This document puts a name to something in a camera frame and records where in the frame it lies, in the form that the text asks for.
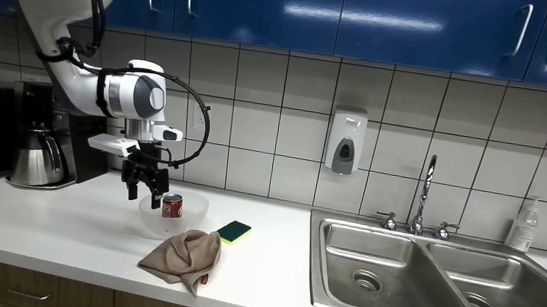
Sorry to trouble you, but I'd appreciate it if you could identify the clear pump bottle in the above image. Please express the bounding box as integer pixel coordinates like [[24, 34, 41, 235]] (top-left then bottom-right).
[[503, 193, 542, 254]]

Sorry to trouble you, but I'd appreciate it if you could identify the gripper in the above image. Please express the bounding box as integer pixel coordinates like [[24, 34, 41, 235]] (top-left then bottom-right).
[[118, 140, 174, 211]]

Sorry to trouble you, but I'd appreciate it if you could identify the green and yellow sponge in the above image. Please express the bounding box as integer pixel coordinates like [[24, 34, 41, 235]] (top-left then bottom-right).
[[215, 219, 253, 248]]

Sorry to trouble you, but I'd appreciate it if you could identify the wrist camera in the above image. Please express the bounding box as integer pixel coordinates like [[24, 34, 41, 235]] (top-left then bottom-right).
[[86, 131, 142, 158]]

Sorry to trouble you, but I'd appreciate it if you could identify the red soda can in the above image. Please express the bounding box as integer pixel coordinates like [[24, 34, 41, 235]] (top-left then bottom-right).
[[161, 193, 185, 220]]

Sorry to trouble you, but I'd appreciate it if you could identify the white wall socket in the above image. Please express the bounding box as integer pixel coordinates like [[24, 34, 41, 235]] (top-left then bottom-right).
[[190, 100, 209, 132]]

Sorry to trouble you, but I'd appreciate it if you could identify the brown cloth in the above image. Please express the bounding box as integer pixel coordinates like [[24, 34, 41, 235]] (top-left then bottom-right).
[[135, 224, 224, 300]]

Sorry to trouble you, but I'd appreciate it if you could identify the blue wall cabinet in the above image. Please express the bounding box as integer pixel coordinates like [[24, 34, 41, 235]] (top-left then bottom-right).
[[0, 0, 547, 89]]

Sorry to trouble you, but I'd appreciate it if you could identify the black coffee maker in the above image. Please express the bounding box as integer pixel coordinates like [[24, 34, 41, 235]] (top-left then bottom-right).
[[4, 79, 117, 196]]

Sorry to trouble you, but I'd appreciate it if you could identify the steel double sink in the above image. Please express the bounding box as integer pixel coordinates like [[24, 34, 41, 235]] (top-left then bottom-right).
[[302, 208, 547, 307]]

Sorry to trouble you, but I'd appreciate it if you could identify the chrome tap lever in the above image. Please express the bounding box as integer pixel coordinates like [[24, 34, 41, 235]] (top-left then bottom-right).
[[433, 220, 461, 243], [375, 210, 399, 232]]

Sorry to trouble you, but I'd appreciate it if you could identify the translucent white bowl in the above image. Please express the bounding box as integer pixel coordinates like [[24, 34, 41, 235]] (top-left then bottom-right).
[[136, 185, 211, 242]]

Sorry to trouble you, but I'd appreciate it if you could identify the chrome tap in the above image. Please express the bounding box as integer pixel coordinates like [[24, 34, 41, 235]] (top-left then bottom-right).
[[406, 153, 439, 237]]

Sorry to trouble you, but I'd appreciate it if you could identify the steel coffee carafe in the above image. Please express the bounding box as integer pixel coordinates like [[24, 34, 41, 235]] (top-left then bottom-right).
[[7, 121, 71, 190]]

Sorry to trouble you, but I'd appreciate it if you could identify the silver drawer handle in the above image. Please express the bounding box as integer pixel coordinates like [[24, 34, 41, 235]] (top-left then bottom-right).
[[6, 288, 53, 302]]

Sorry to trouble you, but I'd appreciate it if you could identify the white wall soap dispenser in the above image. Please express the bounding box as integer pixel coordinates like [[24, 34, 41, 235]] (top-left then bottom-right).
[[323, 104, 370, 177]]

